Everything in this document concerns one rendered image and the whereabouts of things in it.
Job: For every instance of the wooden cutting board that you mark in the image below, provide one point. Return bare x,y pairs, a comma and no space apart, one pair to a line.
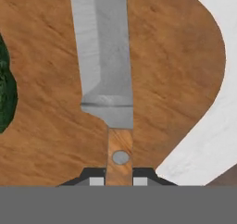
172,79

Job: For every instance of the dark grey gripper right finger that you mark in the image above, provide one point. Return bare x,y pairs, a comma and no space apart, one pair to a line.
145,174

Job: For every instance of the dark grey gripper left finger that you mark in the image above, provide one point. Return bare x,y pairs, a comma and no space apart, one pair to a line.
92,174

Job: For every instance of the dark green broccoli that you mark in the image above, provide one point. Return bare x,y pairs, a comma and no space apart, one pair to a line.
6,92

